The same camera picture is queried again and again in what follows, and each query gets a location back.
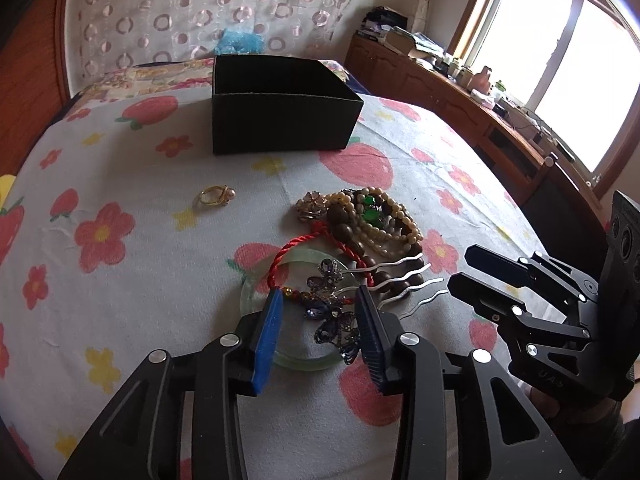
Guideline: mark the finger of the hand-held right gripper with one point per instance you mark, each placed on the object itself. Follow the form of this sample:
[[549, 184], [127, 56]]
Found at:
[[492, 259], [475, 290]]

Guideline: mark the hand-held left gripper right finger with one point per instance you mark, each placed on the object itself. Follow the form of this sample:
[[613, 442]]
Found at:
[[370, 332]]

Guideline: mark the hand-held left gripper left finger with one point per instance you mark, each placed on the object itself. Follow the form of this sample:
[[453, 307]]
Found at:
[[267, 335]]

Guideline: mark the silver butterfly hair comb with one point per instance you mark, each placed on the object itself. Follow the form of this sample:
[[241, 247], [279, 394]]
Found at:
[[330, 329]]

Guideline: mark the pale green jade bangle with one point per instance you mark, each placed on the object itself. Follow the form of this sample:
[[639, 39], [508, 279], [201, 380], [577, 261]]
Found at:
[[310, 364]]

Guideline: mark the green gem pendant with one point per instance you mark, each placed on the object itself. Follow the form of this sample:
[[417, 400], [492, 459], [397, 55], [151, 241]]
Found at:
[[371, 208]]

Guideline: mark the rhinestone flower brooch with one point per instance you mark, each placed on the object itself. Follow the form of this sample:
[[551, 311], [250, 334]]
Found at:
[[310, 206]]

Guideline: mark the black cardboard box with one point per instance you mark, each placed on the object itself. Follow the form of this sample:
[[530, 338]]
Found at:
[[280, 120]]

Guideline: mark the pink bottle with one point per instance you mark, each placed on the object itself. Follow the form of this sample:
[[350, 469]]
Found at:
[[482, 80]]

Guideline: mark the wooden cabinet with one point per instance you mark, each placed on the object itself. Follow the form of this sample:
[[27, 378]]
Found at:
[[425, 85]]

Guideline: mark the row of small bottles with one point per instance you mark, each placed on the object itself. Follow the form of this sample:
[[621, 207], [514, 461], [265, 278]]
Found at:
[[457, 70]]

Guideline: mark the window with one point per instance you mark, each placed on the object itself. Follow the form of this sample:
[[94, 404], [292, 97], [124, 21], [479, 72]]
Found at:
[[550, 50]]

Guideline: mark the dark blue bed sheet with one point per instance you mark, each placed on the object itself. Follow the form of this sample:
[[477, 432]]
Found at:
[[356, 82]]

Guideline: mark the pile of books and papers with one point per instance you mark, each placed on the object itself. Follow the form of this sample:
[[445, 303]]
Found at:
[[400, 35]]

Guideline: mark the floral blanket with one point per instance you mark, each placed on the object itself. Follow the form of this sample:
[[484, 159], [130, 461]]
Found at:
[[150, 77]]

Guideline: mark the blue frilly bag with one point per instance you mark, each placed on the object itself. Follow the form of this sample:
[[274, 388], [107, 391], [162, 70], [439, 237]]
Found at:
[[240, 42]]

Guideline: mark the yellow plush toy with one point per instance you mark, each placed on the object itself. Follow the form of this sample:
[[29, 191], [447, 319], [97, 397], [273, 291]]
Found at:
[[4, 187]]

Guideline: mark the circle patterned sheer curtain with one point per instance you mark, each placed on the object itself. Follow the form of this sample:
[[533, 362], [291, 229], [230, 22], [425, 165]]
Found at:
[[200, 10]]

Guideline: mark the wooden headboard panel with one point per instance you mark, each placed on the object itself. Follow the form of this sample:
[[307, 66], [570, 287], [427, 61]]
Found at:
[[30, 60]]

